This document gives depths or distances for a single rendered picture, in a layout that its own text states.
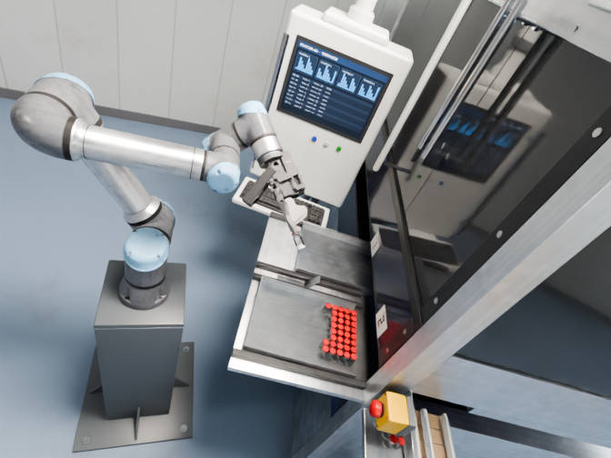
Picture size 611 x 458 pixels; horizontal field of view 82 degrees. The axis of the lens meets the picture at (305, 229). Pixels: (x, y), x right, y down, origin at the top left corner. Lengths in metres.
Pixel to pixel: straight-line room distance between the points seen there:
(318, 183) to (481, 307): 1.14
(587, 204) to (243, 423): 1.67
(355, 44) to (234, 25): 1.92
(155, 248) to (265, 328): 0.40
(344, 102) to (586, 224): 1.09
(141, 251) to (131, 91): 2.59
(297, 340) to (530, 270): 0.68
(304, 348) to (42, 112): 0.87
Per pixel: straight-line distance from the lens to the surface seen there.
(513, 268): 0.71
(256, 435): 1.94
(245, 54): 3.36
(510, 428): 1.41
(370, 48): 1.50
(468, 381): 1.02
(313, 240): 1.43
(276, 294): 1.20
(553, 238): 0.68
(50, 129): 0.90
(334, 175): 1.70
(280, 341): 1.11
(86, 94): 1.05
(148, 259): 1.06
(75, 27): 3.46
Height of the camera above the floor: 1.82
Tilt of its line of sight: 40 degrees down
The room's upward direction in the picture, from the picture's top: 24 degrees clockwise
